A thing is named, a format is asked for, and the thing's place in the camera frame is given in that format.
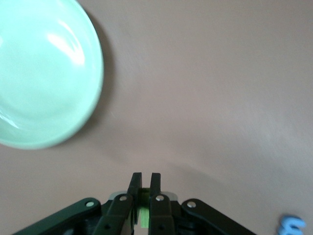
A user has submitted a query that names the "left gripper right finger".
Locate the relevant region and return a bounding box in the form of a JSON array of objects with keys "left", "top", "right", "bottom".
[{"left": 148, "top": 172, "right": 259, "bottom": 235}]

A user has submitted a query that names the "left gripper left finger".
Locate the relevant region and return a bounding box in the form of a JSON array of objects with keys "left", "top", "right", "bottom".
[{"left": 11, "top": 172, "right": 142, "bottom": 235}]

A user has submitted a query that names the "green foam letter j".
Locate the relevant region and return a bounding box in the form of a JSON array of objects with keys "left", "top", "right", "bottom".
[{"left": 138, "top": 188, "right": 151, "bottom": 229}]

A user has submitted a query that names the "blue foam letter m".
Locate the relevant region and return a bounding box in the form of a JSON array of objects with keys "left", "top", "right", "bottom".
[{"left": 278, "top": 214, "right": 307, "bottom": 235}]

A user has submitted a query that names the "green plate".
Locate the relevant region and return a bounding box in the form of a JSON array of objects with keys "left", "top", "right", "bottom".
[{"left": 0, "top": 0, "right": 105, "bottom": 150}]

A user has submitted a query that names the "brown table cover cloth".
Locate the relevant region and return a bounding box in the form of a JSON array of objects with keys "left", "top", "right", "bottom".
[{"left": 0, "top": 0, "right": 313, "bottom": 235}]

